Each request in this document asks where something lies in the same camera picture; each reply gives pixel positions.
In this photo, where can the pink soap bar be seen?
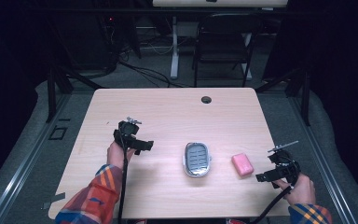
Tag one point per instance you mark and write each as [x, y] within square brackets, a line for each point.
[243, 165]

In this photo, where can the black metal frame stand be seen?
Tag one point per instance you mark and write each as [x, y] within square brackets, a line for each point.
[306, 96]
[51, 93]

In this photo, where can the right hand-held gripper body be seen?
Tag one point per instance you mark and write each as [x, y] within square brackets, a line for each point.
[284, 163]

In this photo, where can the person's right hand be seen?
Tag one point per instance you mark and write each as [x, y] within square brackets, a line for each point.
[301, 189]

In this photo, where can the white desk leg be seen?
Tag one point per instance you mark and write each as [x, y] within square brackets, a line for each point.
[175, 56]

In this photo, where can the grey metal soap dish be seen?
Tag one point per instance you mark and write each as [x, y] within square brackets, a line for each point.
[197, 158]

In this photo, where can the black folding chair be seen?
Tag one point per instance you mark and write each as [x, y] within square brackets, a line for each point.
[223, 40]

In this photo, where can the black tape floor marks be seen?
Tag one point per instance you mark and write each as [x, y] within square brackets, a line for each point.
[58, 133]

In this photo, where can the aluminium floor rail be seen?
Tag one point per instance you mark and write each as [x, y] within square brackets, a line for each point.
[326, 174]
[21, 174]

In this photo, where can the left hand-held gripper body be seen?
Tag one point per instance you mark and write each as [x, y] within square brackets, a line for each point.
[126, 129]

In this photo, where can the grey tape strip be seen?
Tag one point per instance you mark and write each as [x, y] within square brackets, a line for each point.
[54, 199]

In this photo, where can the person's left hand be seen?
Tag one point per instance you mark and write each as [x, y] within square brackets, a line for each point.
[116, 155]

